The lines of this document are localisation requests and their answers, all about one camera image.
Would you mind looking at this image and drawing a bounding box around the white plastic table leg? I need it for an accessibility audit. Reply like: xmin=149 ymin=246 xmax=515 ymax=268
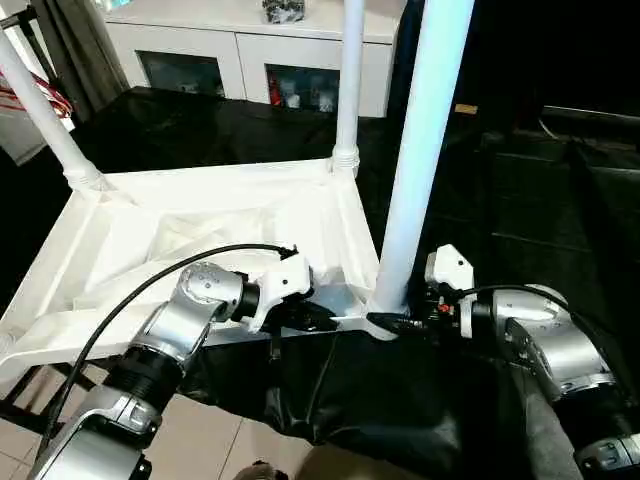
xmin=331 ymin=0 xmax=367 ymax=175
xmin=0 ymin=28 xmax=113 ymax=193
xmin=364 ymin=0 xmax=477 ymax=341

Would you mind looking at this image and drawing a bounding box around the white plastic table top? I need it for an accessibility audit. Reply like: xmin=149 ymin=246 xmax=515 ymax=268
xmin=0 ymin=157 xmax=401 ymax=386

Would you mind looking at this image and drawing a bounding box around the black plastic mat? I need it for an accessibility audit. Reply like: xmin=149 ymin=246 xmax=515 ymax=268
xmin=0 ymin=85 xmax=640 ymax=480

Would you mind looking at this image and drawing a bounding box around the white cabinet with glass doors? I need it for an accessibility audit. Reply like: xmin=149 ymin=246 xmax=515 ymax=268
xmin=100 ymin=0 xmax=409 ymax=119

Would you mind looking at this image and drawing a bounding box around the dark object on cabinet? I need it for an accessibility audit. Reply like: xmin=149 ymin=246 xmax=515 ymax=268
xmin=262 ymin=0 xmax=307 ymax=26

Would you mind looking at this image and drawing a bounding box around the grey curtain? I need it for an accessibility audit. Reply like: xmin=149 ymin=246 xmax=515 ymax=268
xmin=34 ymin=0 xmax=133 ymax=117

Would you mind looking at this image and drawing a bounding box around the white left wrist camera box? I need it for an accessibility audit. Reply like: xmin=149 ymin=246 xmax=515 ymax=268
xmin=246 ymin=249 xmax=315 ymax=335

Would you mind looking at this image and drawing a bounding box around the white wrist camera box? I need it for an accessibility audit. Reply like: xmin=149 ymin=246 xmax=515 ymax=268
xmin=246 ymin=249 xmax=315 ymax=335
xmin=424 ymin=243 xmax=477 ymax=343

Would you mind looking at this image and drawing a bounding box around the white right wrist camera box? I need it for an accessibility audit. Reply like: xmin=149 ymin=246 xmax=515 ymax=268
xmin=424 ymin=243 xmax=477 ymax=343

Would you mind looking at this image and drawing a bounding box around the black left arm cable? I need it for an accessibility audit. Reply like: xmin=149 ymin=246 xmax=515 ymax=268
xmin=34 ymin=243 xmax=299 ymax=471

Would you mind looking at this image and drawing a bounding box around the black horizontal rail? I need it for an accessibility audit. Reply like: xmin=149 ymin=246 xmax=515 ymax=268
xmin=540 ymin=104 xmax=640 ymax=129

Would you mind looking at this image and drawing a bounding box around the black metal table frame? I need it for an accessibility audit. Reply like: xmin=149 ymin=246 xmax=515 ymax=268
xmin=0 ymin=358 xmax=103 ymax=437

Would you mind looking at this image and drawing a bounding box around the dark metal clothes rail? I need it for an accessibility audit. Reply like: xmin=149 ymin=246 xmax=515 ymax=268
xmin=0 ymin=4 xmax=41 ymax=29

